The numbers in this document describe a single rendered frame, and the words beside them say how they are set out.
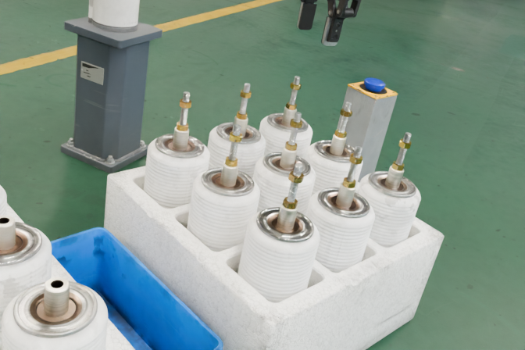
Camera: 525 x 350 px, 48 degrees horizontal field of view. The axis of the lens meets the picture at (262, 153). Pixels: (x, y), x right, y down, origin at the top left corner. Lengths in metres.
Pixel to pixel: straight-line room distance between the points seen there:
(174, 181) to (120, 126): 0.44
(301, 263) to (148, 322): 0.27
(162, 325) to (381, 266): 0.32
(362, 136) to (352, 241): 0.34
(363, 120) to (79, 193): 0.59
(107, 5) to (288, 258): 0.70
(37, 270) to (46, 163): 0.70
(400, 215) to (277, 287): 0.25
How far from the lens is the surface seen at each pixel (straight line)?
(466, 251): 1.34
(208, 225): 0.82
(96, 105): 1.30
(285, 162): 0.90
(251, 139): 0.97
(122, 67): 1.25
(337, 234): 0.82
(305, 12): 0.85
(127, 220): 0.94
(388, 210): 0.90
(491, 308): 1.21
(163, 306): 0.85
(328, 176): 0.96
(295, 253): 0.73
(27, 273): 0.67
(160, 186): 0.90
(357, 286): 0.84
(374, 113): 1.12
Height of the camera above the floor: 0.66
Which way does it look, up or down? 26 degrees down
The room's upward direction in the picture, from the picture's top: 11 degrees clockwise
